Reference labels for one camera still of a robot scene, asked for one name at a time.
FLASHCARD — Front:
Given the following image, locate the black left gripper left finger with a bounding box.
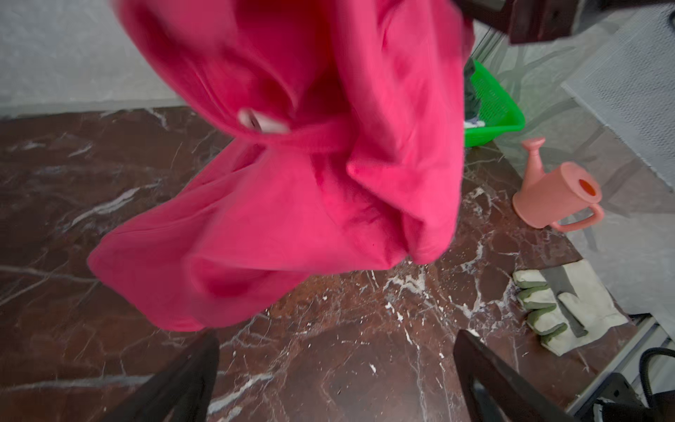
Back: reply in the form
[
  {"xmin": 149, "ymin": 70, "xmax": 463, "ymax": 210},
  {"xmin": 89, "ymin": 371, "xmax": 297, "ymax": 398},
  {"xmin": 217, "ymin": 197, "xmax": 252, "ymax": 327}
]
[{"xmin": 102, "ymin": 331, "xmax": 220, "ymax": 421}]

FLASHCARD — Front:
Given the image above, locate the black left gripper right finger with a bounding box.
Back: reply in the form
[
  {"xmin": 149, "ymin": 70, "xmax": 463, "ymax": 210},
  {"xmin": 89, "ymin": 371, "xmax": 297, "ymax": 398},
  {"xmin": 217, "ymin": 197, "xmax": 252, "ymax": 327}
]
[{"xmin": 454, "ymin": 330, "xmax": 574, "ymax": 421}]

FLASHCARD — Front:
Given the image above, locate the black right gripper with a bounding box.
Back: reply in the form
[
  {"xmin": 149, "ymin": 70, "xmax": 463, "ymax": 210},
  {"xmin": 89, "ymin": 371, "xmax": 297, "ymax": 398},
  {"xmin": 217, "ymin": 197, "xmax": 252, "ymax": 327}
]
[{"xmin": 455, "ymin": 0, "xmax": 670, "ymax": 45}]

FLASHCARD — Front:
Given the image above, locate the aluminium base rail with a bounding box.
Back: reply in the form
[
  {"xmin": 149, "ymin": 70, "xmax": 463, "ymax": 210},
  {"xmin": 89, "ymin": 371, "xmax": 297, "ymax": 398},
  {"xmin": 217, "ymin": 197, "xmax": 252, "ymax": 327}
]
[{"xmin": 565, "ymin": 314, "xmax": 674, "ymax": 415}]

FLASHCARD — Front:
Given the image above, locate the pink watering can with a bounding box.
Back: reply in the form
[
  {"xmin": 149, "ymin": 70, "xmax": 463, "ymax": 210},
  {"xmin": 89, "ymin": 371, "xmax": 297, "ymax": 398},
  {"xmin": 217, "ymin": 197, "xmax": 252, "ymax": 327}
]
[{"xmin": 513, "ymin": 138, "xmax": 605, "ymax": 233}]

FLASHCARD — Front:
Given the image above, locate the magenta t-shirt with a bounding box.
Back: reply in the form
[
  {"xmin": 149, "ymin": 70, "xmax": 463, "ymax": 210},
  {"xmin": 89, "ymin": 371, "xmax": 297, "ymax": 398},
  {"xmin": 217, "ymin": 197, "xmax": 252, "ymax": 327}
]
[{"xmin": 88, "ymin": 1, "xmax": 474, "ymax": 332}]

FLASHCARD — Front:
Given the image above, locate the white garment in basket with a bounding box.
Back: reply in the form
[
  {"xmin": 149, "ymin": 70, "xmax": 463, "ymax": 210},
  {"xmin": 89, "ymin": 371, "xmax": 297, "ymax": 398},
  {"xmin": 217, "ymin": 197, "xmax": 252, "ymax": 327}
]
[{"xmin": 464, "ymin": 118, "xmax": 485, "ymax": 129}]

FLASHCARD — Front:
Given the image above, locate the green plastic laundry basket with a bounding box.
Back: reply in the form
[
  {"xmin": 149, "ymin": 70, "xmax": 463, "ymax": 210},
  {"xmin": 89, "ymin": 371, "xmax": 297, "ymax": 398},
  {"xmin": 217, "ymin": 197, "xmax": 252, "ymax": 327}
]
[{"xmin": 465, "ymin": 62, "xmax": 526, "ymax": 148}]

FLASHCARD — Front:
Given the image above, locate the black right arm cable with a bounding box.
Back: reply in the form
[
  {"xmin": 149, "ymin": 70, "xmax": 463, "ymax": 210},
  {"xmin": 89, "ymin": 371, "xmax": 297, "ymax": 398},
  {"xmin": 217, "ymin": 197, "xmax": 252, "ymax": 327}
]
[{"xmin": 639, "ymin": 346, "xmax": 675, "ymax": 410}]

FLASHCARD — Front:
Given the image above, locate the white green gardening glove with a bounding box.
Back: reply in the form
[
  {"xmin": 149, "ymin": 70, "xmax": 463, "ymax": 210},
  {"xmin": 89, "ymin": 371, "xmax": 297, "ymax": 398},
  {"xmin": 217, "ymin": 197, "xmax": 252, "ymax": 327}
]
[{"xmin": 513, "ymin": 260, "xmax": 629, "ymax": 356}]

